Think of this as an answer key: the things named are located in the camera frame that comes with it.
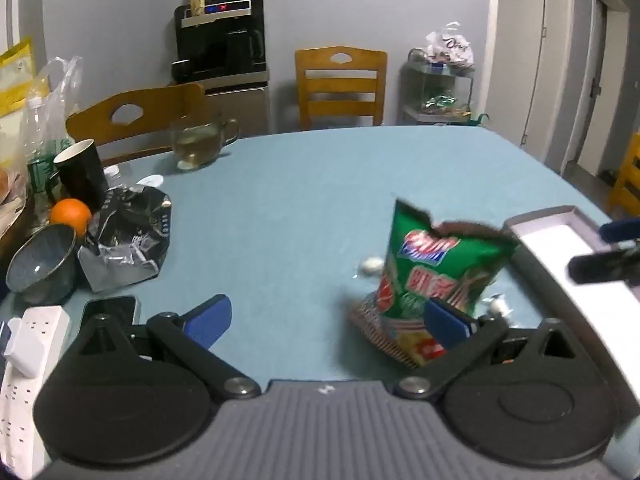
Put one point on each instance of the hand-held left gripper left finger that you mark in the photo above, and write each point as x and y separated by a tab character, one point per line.
207	321

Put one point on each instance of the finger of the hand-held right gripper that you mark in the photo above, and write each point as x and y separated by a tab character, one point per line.
600	266
622	230

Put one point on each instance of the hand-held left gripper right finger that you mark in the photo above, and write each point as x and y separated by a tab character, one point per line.
447	322

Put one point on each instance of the grey tray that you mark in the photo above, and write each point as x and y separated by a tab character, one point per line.
550	240

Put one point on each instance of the green chip bag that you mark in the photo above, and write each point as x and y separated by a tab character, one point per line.
425	260

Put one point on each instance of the clear white candy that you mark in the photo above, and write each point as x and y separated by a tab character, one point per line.
371	265

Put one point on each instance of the plastic bag of snacks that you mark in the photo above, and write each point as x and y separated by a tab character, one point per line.
450	45

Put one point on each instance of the wooden chair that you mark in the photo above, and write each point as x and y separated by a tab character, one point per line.
340	85
627	180
160	105

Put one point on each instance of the dark wrapped candy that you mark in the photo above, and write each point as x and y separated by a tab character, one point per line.
497	306

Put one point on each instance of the black smartphone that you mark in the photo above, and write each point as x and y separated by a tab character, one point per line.
110	310

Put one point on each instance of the black foil bag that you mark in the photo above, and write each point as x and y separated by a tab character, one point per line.
127	245

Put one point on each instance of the grey door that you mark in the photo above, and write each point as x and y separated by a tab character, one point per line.
600	85

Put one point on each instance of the white cap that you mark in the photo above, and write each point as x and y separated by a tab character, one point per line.
150	180

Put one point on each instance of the clear glass jar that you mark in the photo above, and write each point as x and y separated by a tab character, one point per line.
114	176

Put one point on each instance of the orange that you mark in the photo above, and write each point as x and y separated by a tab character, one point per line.
70	215

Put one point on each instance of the blue ceramic bowl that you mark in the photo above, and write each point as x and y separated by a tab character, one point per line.
42	265

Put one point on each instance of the glass teapot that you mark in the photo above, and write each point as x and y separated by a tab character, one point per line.
197	145

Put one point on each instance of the white plug adapter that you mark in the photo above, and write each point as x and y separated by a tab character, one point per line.
25	347

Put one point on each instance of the white door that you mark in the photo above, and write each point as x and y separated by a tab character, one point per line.
542	60

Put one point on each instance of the black cup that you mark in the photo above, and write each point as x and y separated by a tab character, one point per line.
82	172

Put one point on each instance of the white power strip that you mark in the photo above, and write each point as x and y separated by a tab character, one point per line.
20	410

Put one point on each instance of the pile of green snack packets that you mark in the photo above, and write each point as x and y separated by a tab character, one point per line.
445	104

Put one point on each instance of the glass shelf cart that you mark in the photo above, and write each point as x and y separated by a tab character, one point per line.
437	80

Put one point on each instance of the wrapped bread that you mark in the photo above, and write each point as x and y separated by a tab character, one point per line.
7	185

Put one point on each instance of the plastic bottle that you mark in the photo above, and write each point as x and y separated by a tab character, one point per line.
37	125

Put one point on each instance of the black kettle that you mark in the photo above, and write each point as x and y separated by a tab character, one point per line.
245	50

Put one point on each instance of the clear plastic bag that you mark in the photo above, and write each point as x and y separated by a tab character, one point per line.
60	90

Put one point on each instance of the black tea machine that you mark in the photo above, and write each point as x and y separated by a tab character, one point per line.
205	40

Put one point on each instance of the yellow bag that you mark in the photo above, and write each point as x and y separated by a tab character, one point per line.
15	75

